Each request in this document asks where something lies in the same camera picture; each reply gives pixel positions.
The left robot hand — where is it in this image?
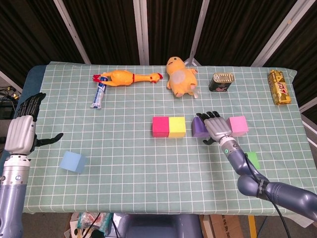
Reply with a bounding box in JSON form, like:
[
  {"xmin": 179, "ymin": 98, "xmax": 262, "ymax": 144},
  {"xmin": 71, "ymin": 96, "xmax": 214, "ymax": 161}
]
[{"xmin": 4, "ymin": 92, "xmax": 64, "ymax": 156}]

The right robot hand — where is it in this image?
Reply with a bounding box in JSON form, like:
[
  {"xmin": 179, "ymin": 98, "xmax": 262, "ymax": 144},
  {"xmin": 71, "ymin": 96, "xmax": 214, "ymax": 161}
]
[{"xmin": 196, "ymin": 111, "xmax": 233, "ymax": 145}]

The purple foam cube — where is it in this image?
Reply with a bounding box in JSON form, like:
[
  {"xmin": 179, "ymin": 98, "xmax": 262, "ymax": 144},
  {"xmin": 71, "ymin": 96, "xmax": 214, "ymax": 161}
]
[{"xmin": 192, "ymin": 117, "xmax": 211, "ymax": 138}]

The yellow foam cube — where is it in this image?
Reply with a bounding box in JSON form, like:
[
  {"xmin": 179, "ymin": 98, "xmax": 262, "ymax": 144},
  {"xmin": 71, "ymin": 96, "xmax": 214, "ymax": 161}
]
[{"xmin": 168, "ymin": 117, "xmax": 187, "ymax": 138}]

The green foam cube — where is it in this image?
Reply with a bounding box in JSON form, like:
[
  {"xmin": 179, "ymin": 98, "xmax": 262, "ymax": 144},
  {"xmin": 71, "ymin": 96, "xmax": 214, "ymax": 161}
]
[{"xmin": 245, "ymin": 151, "xmax": 260, "ymax": 170}]

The magenta red foam cube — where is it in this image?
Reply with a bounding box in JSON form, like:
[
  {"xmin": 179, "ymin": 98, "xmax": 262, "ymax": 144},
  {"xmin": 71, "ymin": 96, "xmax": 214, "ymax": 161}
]
[{"xmin": 152, "ymin": 117, "xmax": 171, "ymax": 137}]

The light blue foam cube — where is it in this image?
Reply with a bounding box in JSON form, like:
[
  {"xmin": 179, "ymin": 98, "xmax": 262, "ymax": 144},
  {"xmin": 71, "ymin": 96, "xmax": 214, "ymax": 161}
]
[{"xmin": 59, "ymin": 151, "xmax": 87, "ymax": 174}]

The pink foam cube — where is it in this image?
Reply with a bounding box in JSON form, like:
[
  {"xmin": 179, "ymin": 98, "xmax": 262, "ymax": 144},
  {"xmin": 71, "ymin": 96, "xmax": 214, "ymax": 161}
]
[{"xmin": 229, "ymin": 116, "xmax": 249, "ymax": 137}]

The black electronics box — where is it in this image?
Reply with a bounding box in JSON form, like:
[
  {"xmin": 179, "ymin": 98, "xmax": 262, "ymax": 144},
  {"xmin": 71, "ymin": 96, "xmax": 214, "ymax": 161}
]
[{"xmin": 0, "ymin": 100, "xmax": 18, "ymax": 119}]

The dark green meat can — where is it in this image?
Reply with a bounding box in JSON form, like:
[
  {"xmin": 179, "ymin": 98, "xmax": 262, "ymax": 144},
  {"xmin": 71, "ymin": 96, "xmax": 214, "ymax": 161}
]
[{"xmin": 208, "ymin": 72, "xmax": 235, "ymax": 93}]

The blue table pad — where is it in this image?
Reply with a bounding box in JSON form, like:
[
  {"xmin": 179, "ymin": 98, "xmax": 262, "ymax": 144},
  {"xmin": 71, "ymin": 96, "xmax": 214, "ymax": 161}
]
[{"xmin": 0, "ymin": 64, "xmax": 48, "ymax": 162}]

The yellow plush toy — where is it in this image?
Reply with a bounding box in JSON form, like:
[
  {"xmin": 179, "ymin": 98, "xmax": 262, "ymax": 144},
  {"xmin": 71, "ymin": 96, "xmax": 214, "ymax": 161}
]
[{"xmin": 165, "ymin": 56, "xmax": 199, "ymax": 99}]

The gold snack package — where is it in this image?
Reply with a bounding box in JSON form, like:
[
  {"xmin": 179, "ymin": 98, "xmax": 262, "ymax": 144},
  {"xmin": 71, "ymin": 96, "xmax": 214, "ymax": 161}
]
[{"xmin": 267, "ymin": 69, "xmax": 292, "ymax": 106}]

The green checkered tablecloth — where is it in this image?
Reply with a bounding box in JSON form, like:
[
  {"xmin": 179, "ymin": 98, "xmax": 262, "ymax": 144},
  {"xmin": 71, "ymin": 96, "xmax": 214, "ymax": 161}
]
[{"xmin": 11, "ymin": 61, "xmax": 317, "ymax": 219}]

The white blue toothpaste tube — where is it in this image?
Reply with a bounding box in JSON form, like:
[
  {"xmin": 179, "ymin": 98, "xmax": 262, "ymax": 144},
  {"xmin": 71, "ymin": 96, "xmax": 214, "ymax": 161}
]
[{"xmin": 90, "ymin": 76, "xmax": 107, "ymax": 110}]

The brown cardboard box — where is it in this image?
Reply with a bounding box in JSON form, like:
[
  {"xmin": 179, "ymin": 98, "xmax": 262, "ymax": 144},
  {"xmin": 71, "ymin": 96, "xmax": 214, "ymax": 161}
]
[{"xmin": 199, "ymin": 214, "xmax": 245, "ymax": 238}]

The orange rubber chicken toy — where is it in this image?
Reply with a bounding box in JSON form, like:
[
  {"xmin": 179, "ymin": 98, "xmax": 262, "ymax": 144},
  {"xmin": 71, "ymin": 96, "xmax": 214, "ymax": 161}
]
[{"xmin": 93, "ymin": 70, "xmax": 163, "ymax": 87}]

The colourful snack bag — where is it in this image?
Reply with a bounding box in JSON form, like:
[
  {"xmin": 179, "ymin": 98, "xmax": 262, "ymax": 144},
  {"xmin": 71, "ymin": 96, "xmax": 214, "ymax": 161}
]
[{"xmin": 69, "ymin": 212, "xmax": 113, "ymax": 238}]

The grey-blue robot torso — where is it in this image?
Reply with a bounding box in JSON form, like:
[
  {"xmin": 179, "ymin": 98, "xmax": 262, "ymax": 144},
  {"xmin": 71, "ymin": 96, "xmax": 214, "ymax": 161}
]
[{"xmin": 116, "ymin": 213, "xmax": 203, "ymax": 238}]

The white metal frame post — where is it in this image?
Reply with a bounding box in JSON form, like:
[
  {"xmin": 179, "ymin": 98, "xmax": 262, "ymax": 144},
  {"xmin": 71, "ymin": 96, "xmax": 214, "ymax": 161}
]
[
  {"xmin": 251, "ymin": 0, "xmax": 309, "ymax": 67},
  {"xmin": 299, "ymin": 97, "xmax": 317, "ymax": 112},
  {"xmin": 184, "ymin": 0, "xmax": 210, "ymax": 66},
  {"xmin": 133, "ymin": 0, "xmax": 150, "ymax": 65},
  {"xmin": 53, "ymin": 0, "xmax": 91, "ymax": 64},
  {"xmin": 0, "ymin": 70, "xmax": 23, "ymax": 93},
  {"xmin": 301, "ymin": 113, "xmax": 317, "ymax": 136}
]

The black velcro cable strap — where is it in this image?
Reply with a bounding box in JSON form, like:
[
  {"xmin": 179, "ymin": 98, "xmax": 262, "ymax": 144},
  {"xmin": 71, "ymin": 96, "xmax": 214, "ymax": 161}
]
[{"xmin": 256, "ymin": 179, "xmax": 267, "ymax": 199}]

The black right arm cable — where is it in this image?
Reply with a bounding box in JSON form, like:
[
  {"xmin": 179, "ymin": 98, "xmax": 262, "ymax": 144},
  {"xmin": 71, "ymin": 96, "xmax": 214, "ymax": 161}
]
[{"xmin": 244, "ymin": 153, "xmax": 293, "ymax": 238}]

